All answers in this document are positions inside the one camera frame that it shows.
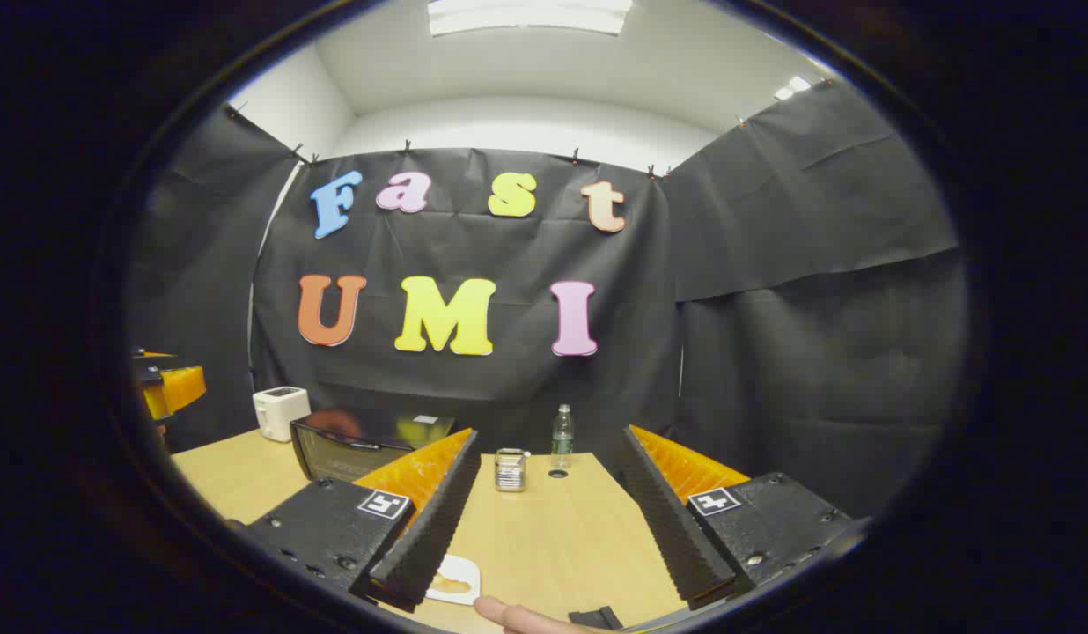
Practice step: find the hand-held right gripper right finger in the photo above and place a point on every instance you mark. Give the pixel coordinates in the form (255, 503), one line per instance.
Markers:
(676, 537)

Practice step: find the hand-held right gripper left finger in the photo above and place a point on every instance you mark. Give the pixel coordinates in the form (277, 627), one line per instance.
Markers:
(430, 528)

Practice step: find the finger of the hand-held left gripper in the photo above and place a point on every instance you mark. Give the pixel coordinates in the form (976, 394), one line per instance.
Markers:
(152, 365)
(181, 389)

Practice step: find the golden bread piece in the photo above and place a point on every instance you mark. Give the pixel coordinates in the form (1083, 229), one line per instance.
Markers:
(452, 584)

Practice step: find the black electric oven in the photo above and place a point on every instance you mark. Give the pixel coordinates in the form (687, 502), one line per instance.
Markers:
(350, 458)

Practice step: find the white plate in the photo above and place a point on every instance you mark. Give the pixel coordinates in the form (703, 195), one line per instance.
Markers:
(467, 568)

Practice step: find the glass jar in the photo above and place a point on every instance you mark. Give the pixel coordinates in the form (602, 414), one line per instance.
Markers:
(510, 471)

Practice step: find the white toaster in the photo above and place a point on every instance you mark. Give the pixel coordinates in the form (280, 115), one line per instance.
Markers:
(280, 418)

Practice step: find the small black plastic part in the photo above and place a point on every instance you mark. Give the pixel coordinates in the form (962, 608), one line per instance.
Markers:
(597, 618)

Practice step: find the clear plastic bottle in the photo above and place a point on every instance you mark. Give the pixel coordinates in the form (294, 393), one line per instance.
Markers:
(562, 440)

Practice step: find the large ceiling light panel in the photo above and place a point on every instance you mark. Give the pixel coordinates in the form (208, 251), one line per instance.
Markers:
(526, 16)

